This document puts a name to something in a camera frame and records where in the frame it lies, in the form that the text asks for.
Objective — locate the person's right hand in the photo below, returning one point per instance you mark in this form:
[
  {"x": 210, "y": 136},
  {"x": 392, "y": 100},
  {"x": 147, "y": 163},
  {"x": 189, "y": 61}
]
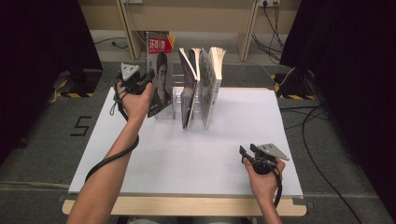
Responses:
[{"x": 264, "y": 186}]

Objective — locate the black stand base with striped tape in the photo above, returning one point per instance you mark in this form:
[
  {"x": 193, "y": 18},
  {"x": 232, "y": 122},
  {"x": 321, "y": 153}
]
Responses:
[
  {"x": 84, "y": 84},
  {"x": 295, "y": 87}
]

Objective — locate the clear acrylic book rack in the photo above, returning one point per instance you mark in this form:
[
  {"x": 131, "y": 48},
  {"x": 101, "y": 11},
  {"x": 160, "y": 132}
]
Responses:
[{"x": 177, "y": 102}]

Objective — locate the white board sheet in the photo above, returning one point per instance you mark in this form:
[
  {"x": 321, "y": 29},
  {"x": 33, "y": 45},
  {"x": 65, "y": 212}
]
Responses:
[{"x": 202, "y": 161}]

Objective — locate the beige wooden desk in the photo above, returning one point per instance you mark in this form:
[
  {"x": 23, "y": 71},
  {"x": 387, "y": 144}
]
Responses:
[{"x": 202, "y": 15}]

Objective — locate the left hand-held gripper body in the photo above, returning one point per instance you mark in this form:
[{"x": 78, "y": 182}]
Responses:
[{"x": 130, "y": 82}]

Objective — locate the black and red magazine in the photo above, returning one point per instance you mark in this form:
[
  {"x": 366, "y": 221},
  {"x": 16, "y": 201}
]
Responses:
[{"x": 160, "y": 71}]

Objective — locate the person's left hand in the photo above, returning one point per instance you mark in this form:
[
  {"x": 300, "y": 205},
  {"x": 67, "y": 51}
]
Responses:
[{"x": 137, "y": 104}]

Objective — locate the white wall socket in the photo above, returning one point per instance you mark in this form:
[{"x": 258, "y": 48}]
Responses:
[{"x": 269, "y": 2}]

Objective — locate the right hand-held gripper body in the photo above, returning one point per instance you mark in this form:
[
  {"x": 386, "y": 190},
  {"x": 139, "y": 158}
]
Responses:
[{"x": 264, "y": 161}]

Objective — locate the black curtain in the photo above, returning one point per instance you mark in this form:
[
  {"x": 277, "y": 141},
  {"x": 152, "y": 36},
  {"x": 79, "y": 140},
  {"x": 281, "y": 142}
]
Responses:
[
  {"x": 40, "y": 62},
  {"x": 351, "y": 77}
]

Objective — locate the white book with colourful pictures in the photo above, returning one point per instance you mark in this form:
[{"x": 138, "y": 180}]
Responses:
[{"x": 207, "y": 81}]

